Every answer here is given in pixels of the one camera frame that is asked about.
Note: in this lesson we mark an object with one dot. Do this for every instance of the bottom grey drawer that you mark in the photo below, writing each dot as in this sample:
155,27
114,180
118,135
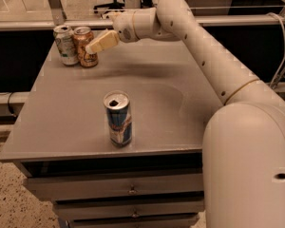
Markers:
170,221

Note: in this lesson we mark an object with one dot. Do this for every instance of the middle grey drawer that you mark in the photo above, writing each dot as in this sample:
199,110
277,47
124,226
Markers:
134,207

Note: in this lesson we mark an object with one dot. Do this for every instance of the grey metal railing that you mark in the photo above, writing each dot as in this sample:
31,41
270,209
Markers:
47,14

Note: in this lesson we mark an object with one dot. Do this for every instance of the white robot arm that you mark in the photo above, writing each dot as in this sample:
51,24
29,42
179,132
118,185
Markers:
243,149

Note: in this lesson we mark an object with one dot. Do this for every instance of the grey drawer cabinet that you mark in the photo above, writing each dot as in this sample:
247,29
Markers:
62,129

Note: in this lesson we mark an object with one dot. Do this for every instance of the orange soda can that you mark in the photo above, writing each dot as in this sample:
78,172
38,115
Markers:
82,36

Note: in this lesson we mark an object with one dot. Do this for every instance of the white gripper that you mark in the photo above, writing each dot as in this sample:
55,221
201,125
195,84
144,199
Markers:
123,28

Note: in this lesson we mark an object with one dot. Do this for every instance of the grey drawer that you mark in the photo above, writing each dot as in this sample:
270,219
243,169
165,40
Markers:
170,221
134,207
87,187

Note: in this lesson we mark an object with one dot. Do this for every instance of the blue silver Red Bull can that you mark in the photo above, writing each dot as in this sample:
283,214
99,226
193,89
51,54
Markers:
118,113

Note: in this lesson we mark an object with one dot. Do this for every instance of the green white 7up can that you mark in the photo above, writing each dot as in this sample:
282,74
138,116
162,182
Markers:
63,36

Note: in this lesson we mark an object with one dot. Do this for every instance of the top grey drawer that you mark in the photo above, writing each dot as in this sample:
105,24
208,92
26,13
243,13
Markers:
87,187

